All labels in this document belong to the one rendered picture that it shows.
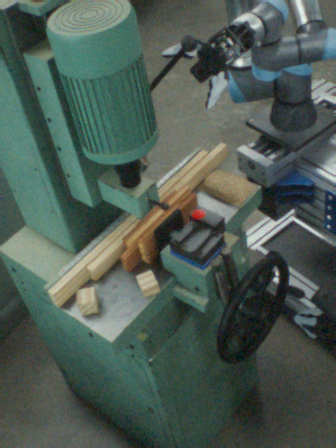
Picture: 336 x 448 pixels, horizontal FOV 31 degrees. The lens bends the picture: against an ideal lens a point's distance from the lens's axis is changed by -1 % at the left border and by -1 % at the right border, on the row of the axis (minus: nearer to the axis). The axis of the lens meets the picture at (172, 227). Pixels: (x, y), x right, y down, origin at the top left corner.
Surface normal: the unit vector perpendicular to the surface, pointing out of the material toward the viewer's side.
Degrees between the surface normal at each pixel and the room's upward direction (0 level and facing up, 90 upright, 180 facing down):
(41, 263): 0
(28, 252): 0
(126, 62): 90
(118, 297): 0
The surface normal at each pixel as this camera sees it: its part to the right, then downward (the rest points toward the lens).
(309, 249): -0.15, -0.70
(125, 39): 0.80, 0.33
